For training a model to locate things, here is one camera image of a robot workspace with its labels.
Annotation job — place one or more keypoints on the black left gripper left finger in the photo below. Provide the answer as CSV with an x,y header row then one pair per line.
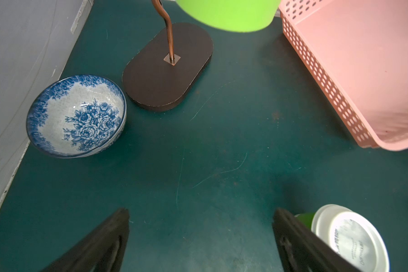
x,y
102,250

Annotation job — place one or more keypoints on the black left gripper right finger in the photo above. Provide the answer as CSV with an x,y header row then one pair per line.
x,y
300,250

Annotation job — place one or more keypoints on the green yogurt cup white lid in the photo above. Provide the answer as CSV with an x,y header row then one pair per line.
x,y
350,235

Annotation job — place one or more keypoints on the pink plastic basket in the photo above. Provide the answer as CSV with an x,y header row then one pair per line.
x,y
357,52

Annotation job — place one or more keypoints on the blue white floral bowl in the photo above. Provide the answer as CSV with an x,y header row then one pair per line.
x,y
77,116

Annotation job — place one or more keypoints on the dark cup holder stand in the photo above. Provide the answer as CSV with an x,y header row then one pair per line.
x,y
159,77

